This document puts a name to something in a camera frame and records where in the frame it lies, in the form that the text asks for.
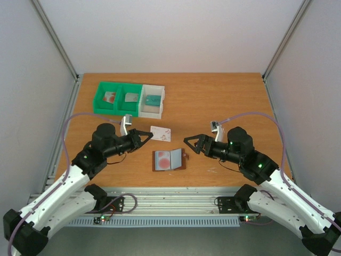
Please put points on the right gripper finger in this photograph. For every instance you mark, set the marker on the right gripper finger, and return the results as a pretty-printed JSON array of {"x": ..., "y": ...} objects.
[
  {"x": 194, "y": 137},
  {"x": 195, "y": 144}
]

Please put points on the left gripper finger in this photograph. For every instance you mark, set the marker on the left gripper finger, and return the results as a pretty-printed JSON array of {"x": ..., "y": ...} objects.
[
  {"x": 144, "y": 141},
  {"x": 138, "y": 133}
]

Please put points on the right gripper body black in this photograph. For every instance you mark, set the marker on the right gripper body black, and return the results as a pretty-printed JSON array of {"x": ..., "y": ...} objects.
[{"x": 206, "y": 146}]

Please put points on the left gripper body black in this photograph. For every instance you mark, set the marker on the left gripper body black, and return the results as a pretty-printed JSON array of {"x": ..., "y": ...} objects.
[{"x": 132, "y": 144}]

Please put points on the brown leather card holder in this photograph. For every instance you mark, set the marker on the brown leather card holder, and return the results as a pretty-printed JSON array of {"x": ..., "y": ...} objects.
[{"x": 178, "y": 158}]

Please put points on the teal credit card with chip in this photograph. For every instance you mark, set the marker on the teal credit card with chip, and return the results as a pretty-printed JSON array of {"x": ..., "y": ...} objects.
[{"x": 153, "y": 100}]

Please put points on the white card red circles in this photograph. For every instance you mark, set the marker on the white card red circles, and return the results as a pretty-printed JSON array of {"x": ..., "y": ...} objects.
[
  {"x": 109, "y": 97},
  {"x": 162, "y": 160}
]

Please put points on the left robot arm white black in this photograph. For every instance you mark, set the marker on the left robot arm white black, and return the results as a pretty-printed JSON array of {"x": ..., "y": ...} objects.
[{"x": 29, "y": 229}]

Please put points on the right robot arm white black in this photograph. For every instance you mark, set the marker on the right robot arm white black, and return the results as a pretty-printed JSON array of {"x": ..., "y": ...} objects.
[{"x": 316, "y": 226}]

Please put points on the white card red circles in holder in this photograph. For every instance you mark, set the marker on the white card red circles in holder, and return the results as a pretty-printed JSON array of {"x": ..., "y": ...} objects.
[{"x": 162, "y": 160}]

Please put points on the grey card in bin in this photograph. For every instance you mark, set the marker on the grey card in bin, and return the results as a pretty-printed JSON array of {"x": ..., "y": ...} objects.
[{"x": 131, "y": 97}]

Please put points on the white plastic bin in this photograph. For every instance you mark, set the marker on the white plastic bin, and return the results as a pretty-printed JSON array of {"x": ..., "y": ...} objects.
[{"x": 146, "y": 111}]

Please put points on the green two-compartment bin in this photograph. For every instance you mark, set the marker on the green two-compartment bin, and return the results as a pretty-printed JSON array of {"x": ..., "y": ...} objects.
[{"x": 119, "y": 107}]

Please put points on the right controller board with LEDs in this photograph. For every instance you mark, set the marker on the right controller board with LEDs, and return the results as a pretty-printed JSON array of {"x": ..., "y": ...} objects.
[{"x": 248, "y": 218}]

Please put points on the controller board with leds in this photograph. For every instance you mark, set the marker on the controller board with leds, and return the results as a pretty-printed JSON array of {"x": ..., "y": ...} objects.
[
  {"x": 100, "y": 220},
  {"x": 248, "y": 218}
]

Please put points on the left controller board with LEDs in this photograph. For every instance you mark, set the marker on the left controller board with LEDs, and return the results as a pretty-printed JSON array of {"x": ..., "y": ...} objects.
[{"x": 100, "y": 220}]

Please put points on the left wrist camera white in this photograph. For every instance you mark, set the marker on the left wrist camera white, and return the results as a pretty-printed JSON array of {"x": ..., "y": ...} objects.
[{"x": 125, "y": 122}]

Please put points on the aluminium rail frame front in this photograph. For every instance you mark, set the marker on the aluminium rail frame front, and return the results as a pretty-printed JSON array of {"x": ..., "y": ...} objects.
[{"x": 168, "y": 201}]

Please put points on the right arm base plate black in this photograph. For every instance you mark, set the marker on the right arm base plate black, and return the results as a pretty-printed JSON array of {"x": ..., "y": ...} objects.
[{"x": 229, "y": 205}]

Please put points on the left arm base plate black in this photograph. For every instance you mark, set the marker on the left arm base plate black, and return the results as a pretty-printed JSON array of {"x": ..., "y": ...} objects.
[{"x": 108, "y": 205}]

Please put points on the left aluminium corner post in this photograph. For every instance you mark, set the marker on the left aluminium corner post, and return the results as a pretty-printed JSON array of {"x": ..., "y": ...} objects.
[{"x": 54, "y": 37}]

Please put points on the aluminium corner post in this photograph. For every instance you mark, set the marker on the aluminium corner post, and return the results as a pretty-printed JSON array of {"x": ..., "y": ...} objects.
[
  {"x": 54, "y": 37},
  {"x": 298, "y": 17}
]

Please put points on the grey slotted cable duct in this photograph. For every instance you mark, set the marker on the grey slotted cable duct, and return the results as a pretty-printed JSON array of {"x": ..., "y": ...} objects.
[{"x": 149, "y": 222}]

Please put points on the right aluminium corner post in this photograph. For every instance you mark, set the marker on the right aluminium corner post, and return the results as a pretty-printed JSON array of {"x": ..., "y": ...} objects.
[{"x": 298, "y": 17}]

